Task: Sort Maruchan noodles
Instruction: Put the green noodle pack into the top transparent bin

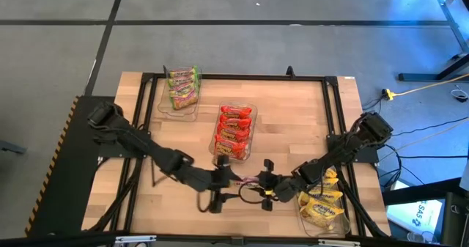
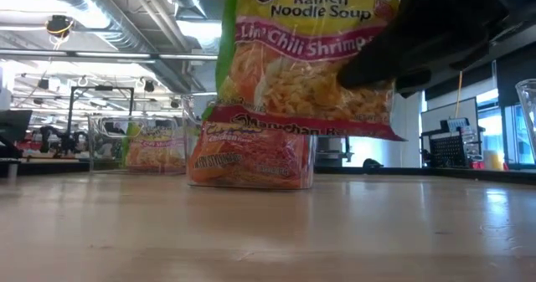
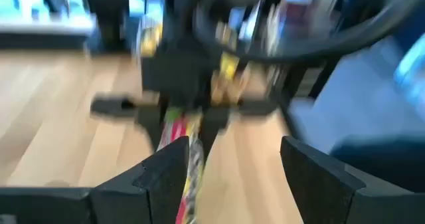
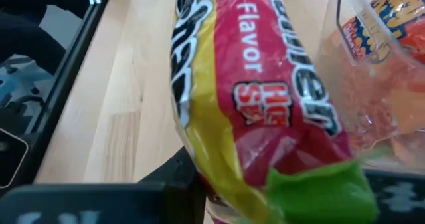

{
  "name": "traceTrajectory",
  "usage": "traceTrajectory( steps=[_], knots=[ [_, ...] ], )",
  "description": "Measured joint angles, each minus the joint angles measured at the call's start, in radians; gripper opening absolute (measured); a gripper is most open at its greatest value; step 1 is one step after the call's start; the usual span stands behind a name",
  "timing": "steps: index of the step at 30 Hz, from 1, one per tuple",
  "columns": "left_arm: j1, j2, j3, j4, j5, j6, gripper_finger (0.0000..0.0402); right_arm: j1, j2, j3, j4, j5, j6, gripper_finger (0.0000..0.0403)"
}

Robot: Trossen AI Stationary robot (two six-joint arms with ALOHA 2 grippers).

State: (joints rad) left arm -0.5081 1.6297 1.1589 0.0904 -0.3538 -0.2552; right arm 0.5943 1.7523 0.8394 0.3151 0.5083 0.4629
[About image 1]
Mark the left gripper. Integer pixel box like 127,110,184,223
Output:
204,155,243,214

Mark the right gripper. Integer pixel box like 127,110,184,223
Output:
251,158,305,211

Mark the orange Saucy Noods noodle pack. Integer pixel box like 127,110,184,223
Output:
219,105,254,120
218,114,253,130
213,139,248,161
215,124,252,144

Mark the clear plastic bin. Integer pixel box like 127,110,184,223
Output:
207,100,259,164
292,164,351,237
156,64,202,123

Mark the white printed box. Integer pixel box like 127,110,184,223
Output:
386,180,444,237

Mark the black metal beam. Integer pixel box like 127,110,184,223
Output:
380,177,463,207

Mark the black mat with hazard stripes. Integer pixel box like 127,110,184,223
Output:
24,95,115,237

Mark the black case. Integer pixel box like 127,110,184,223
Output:
441,191,469,247

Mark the grey stand foot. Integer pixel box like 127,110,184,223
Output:
0,139,27,155

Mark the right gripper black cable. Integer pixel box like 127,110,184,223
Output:
237,183,268,205

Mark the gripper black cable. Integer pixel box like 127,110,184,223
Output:
196,190,221,214
237,183,268,205

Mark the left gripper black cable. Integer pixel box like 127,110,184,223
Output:
196,190,221,214

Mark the silver aluminium bracket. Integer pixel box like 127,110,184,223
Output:
115,235,158,245
317,239,362,247

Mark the black aluminium table frame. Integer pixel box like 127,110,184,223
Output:
0,65,469,247

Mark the yellow extension cord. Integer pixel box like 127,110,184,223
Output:
383,73,469,100

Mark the black desk frame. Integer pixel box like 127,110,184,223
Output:
397,0,469,83

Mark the white cable coil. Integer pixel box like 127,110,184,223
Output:
449,84,469,103

